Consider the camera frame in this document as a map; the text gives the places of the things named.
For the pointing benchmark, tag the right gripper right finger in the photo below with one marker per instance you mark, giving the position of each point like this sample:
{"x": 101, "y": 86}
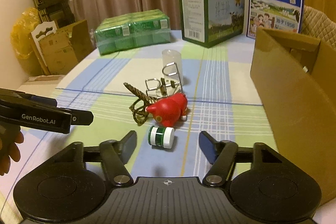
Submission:
{"x": 221, "y": 155}

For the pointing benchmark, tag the brown cardboard box on floor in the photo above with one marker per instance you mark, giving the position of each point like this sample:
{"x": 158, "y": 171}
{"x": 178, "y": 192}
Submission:
{"x": 64, "y": 49}

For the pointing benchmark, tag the flat cardboard on floor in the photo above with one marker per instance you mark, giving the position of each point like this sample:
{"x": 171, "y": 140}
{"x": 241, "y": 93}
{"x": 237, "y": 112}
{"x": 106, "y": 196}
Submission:
{"x": 41, "y": 85}

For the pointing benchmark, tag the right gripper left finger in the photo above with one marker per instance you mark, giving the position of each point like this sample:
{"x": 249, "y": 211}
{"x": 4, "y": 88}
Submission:
{"x": 114, "y": 155}

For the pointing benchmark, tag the red pig figurine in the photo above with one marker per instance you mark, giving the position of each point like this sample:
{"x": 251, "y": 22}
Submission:
{"x": 167, "y": 111}

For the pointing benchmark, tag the checkered tablecloth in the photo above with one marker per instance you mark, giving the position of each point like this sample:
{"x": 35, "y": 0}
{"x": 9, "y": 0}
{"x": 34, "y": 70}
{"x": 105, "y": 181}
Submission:
{"x": 222, "y": 100}

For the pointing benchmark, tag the quilted beige chair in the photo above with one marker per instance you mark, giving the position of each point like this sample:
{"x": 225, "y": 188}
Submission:
{"x": 317, "y": 24}

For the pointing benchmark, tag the black folding hand cart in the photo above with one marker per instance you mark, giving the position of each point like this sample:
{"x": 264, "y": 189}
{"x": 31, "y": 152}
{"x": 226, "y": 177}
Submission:
{"x": 55, "y": 10}

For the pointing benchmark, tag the white cardboard cutout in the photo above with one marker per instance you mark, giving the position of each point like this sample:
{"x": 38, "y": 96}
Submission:
{"x": 41, "y": 31}

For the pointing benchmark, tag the translucent plastic cup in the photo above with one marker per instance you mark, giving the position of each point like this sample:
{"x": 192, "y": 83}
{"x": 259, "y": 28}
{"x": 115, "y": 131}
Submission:
{"x": 172, "y": 64}

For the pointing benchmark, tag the yellow plastic bag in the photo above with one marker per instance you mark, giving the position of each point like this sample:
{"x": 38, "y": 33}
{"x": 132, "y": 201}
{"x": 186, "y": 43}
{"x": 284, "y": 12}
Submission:
{"x": 21, "y": 31}

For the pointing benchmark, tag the open brown cardboard box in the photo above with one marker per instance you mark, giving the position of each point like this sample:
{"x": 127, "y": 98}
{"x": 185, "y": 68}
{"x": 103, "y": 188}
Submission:
{"x": 294, "y": 75}

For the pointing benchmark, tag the green white small jar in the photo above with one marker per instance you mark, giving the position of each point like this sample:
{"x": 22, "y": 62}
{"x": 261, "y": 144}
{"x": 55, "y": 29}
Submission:
{"x": 161, "y": 136}

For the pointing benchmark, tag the person's left hand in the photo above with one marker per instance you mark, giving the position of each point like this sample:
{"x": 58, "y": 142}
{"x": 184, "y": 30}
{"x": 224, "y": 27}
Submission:
{"x": 11, "y": 135}

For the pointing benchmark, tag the green drink carton pack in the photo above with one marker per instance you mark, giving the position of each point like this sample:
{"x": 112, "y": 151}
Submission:
{"x": 132, "y": 30}

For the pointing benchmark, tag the blue milk carton box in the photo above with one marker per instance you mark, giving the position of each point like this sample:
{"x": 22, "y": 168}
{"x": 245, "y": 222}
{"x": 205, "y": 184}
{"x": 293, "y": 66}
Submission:
{"x": 274, "y": 14}

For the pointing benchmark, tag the green white milk carton box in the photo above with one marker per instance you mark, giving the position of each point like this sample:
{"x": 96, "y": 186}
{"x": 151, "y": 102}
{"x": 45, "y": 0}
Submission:
{"x": 210, "y": 22}

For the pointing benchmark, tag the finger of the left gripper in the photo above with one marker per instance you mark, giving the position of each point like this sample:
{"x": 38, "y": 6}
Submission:
{"x": 43, "y": 101}
{"x": 79, "y": 117}

